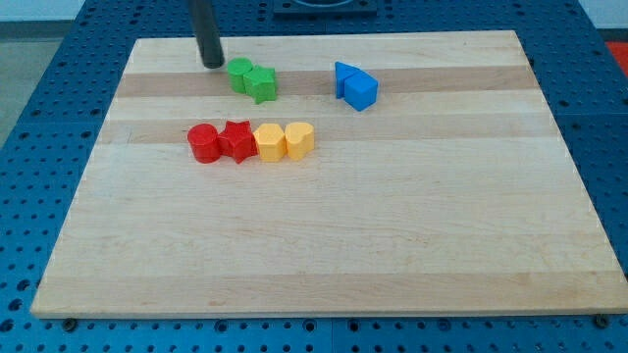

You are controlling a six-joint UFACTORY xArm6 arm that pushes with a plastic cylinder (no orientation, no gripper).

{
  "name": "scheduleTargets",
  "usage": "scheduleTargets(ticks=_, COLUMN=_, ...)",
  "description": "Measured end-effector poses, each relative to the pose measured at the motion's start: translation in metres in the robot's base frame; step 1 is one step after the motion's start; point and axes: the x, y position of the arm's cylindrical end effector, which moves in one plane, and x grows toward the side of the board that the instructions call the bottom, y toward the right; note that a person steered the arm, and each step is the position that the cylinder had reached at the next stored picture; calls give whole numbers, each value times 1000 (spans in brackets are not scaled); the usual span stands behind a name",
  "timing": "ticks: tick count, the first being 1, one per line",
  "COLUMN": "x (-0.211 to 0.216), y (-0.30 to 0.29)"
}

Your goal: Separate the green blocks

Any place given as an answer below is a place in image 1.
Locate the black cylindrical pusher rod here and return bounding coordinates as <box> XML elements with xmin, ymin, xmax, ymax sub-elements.
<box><xmin>187</xmin><ymin>0</ymin><xmax>225</xmax><ymax>69</ymax></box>

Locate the yellow heart block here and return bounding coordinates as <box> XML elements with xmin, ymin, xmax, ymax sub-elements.
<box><xmin>285</xmin><ymin>122</ymin><xmax>315</xmax><ymax>161</ymax></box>

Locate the light wooden board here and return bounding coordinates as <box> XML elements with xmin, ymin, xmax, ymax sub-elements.
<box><xmin>31</xmin><ymin>30</ymin><xmax>627</xmax><ymax>319</ymax></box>

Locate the green cylinder block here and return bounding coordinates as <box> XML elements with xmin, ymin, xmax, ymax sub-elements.
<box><xmin>227</xmin><ymin>57</ymin><xmax>253</xmax><ymax>94</ymax></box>

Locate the blue triangle block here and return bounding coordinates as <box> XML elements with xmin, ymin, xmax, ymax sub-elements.
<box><xmin>335</xmin><ymin>62</ymin><xmax>360</xmax><ymax>99</ymax></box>

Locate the yellow hexagon block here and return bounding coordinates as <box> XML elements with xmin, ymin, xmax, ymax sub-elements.
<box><xmin>253</xmin><ymin>124</ymin><xmax>287</xmax><ymax>162</ymax></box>

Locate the red star block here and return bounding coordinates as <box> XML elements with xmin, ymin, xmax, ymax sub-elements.
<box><xmin>218</xmin><ymin>121</ymin><xmax>258</xmax><ymax>164</ymax></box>

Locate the green star block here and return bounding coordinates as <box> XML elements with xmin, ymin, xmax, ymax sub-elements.
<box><xmin>243</xmin><ymin>66</ymin><xmax>277</xmax><ymax>104</ymax></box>

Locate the blue cube block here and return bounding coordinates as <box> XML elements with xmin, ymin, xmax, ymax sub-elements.
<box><xmin>343</xmin><ymin>72</ymin><xmax>379</xmax><ymax>112</ymax></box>

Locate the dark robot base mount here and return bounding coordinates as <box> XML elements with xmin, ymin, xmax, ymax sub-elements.
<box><xmin>273</xmin><ymin>0</ymin><xmax>379</xmax><ymax>18</ymax></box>

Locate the red cylinder block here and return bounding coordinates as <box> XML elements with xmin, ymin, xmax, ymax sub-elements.
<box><xmin>187</xmin><ymin>124</ymin><xmax>222</xmax><ymax>164</ymax></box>

